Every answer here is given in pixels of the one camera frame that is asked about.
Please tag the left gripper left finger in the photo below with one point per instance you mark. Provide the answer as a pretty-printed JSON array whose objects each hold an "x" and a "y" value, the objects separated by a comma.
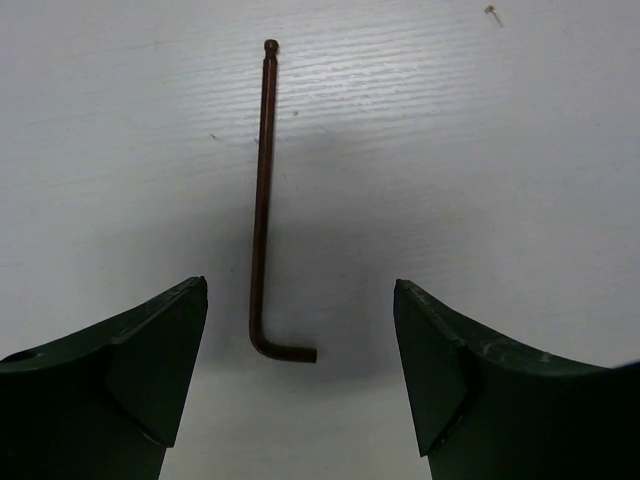
[{"x": 105, "y": 402}]

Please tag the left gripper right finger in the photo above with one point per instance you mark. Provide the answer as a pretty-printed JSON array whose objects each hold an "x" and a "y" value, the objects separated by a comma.
[{"x": 485, "y": 406}]

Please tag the brown hex key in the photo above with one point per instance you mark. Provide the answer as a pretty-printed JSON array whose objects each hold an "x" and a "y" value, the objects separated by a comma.
[{"x": 265, "y": 164}]

